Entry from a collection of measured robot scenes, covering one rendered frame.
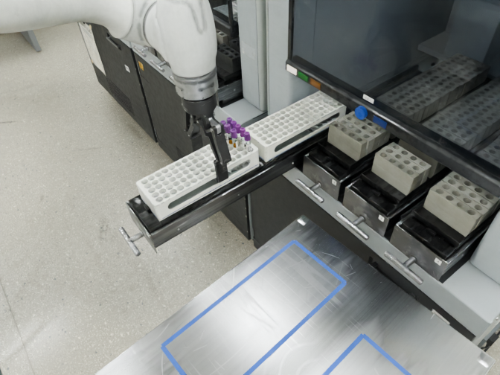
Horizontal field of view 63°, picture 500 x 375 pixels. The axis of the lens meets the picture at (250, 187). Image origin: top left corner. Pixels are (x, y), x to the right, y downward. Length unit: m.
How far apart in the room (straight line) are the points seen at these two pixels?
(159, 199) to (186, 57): 0.34
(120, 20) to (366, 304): 0.72
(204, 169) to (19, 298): 1.26
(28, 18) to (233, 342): 0.61
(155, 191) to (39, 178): 1.63
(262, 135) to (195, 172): 0.21
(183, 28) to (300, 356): 0.61
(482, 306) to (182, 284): 1.20
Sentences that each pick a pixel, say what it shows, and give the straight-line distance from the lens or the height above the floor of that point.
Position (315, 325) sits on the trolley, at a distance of 0.80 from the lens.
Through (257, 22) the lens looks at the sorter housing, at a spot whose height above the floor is 1.04.
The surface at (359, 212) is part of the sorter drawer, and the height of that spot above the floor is 0.76.
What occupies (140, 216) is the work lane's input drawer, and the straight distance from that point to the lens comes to 0.99.
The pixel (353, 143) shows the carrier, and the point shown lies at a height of 0.87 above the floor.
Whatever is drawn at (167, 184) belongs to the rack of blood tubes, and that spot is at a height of 0.87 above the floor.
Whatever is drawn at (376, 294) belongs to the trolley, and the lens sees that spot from 0.85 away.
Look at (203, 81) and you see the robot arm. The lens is 0.83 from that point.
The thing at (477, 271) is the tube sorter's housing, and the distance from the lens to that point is 1.06.
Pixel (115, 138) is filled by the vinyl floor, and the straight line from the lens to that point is 2.63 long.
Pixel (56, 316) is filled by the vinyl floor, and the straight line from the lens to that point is 1.93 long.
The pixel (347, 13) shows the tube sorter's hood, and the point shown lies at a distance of 0.94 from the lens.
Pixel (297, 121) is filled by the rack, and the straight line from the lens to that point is 1.13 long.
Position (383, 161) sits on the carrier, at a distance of 1.02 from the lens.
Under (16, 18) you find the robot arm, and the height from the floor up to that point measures 1.31.
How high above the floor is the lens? 1.54
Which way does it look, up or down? 46 degrees down
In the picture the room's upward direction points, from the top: 4 degrees counter-clockwise
